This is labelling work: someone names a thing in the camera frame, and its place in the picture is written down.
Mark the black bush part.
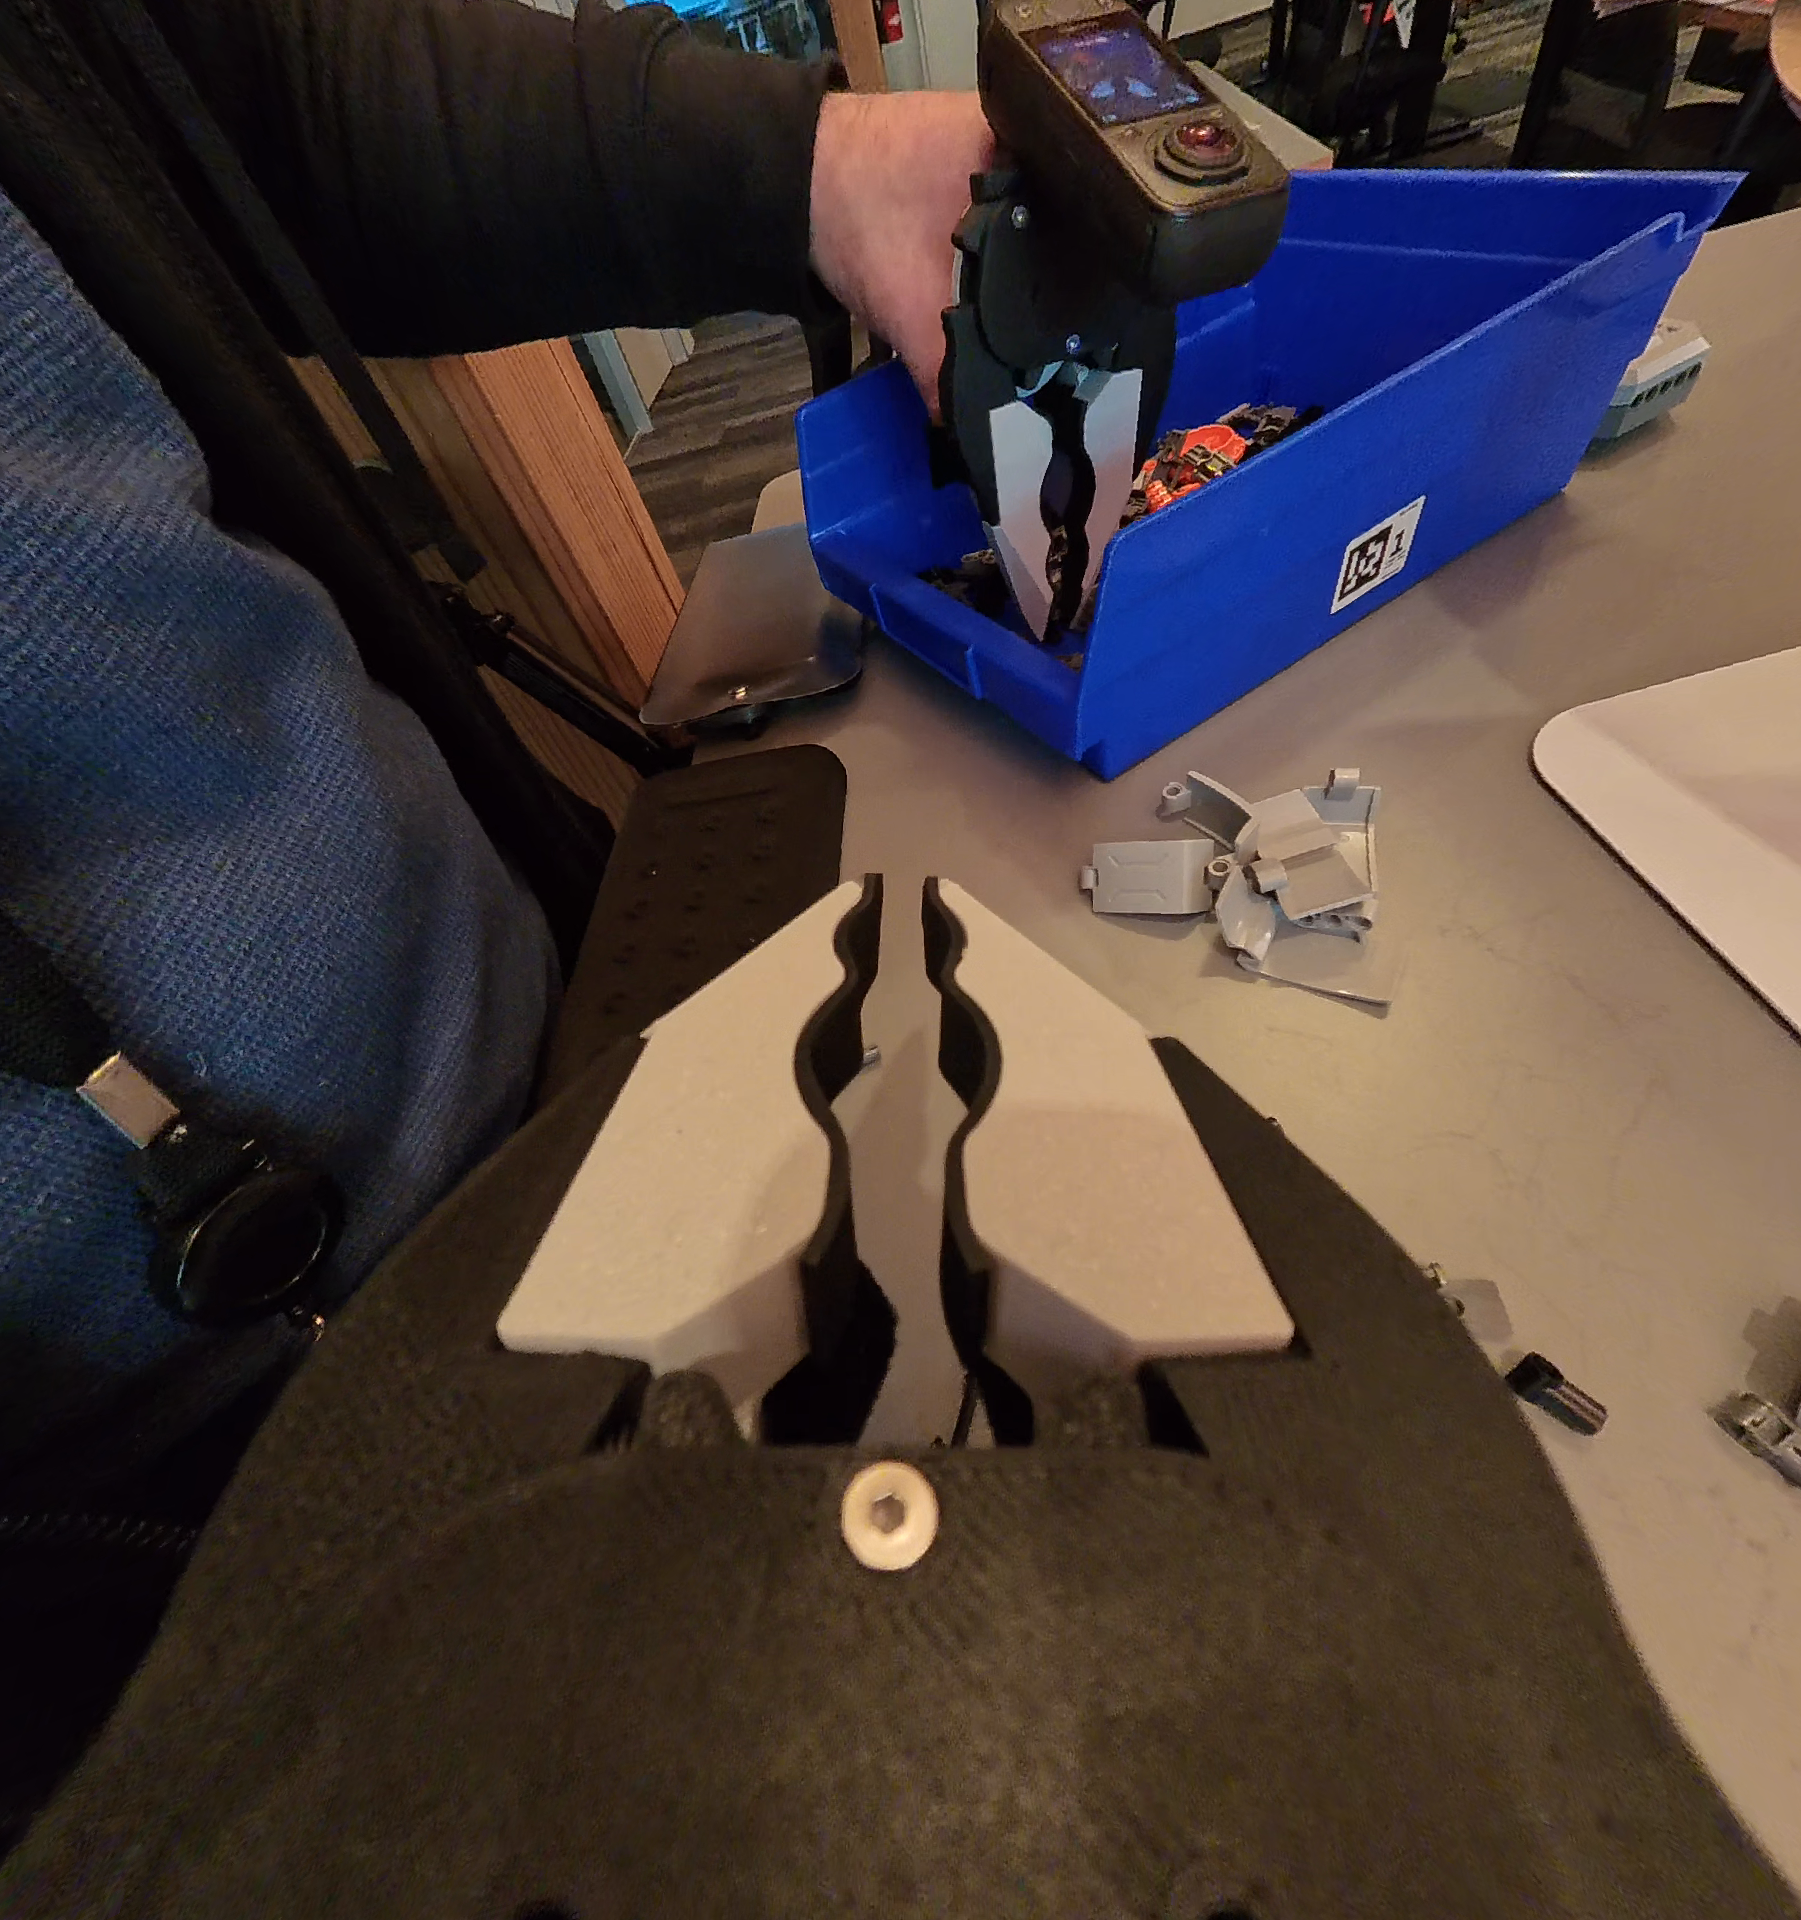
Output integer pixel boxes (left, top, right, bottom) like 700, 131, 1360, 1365
1502, 1351, 1609, 1437

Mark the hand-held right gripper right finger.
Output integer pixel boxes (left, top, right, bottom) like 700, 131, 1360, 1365
920, 878, 1299, 1443

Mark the grey flat panel part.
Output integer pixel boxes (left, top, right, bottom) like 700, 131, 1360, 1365
1089, 839, 1218, 921

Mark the light grey block part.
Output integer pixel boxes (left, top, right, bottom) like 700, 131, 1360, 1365
1585, 320, 1715, 446

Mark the wooden support post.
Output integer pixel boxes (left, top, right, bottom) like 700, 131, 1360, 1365
291, 338, 685, 821

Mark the blue plastic bin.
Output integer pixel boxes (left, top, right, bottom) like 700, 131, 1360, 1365
795, 164, 1751, 781

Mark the grey track link part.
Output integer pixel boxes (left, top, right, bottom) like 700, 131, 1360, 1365
1710, 1394, 1801, 1491

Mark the black white tag sticker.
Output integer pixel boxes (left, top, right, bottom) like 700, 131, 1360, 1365
1333, 496, 1432, 617

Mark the silver metal plate stand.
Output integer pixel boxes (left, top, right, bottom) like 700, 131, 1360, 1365
640, 541, 867, 741

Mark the person's left forearm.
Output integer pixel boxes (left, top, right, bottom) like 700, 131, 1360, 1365
148, 0, 840, 362

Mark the black dimpled chair seat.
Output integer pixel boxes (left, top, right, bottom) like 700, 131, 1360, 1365
545, 745, 852, 1099

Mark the black round badge on strap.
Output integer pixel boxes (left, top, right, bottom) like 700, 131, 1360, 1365
75, 1049, 343, 1330

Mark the pile of building-block parts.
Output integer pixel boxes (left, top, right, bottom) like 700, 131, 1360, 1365
914, 404, 1330, 634

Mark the pile of grey panel pieces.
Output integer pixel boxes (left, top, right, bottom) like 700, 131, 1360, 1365
1163, 768, 1403, 1009

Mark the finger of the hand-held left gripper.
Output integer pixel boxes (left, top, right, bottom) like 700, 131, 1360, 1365
984, 395, 1062, 648
1063, 368, 1144, 631

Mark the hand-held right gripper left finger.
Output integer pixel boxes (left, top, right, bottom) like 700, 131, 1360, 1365
497, 874, 884, 1443

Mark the person's left hand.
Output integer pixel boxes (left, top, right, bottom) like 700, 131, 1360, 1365
810, 89, 995, 395

